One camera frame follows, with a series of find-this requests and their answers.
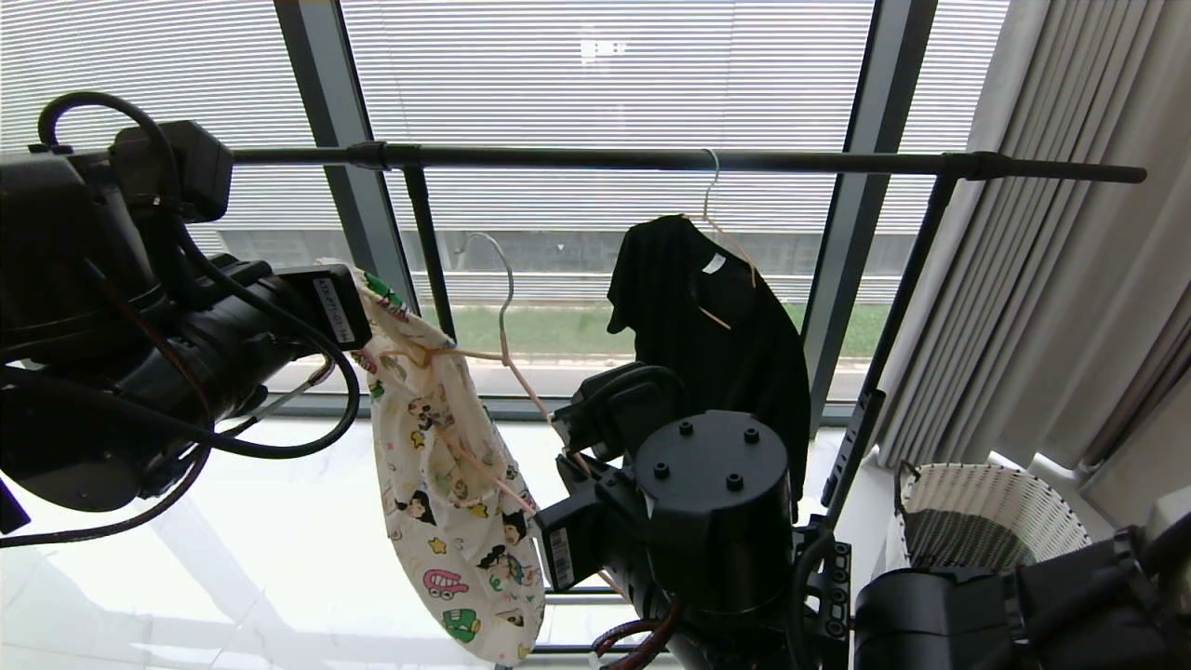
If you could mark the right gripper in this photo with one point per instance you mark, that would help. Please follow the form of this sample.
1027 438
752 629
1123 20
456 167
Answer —
605 540

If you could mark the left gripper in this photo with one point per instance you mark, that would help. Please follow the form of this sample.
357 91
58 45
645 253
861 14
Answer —
233 354

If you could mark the cream printed garment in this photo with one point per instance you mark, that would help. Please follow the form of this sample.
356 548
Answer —
447 521

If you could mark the black garment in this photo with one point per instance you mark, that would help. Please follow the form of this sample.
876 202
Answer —
735 354

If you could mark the pink clothes hanger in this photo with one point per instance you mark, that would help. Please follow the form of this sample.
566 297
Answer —
713 186
505 307

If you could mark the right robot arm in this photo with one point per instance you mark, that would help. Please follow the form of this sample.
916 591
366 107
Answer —
716 512

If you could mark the black clothes rack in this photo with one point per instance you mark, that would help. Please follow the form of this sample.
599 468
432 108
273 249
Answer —
605 158

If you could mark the white laundry basket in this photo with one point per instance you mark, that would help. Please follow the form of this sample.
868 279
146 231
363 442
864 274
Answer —
986 512

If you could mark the window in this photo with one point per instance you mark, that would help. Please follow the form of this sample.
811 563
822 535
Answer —
605 65

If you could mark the beige curtain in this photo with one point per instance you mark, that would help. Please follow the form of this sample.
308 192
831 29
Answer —
1070 233

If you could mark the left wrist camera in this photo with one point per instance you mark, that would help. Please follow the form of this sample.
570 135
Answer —
177 167

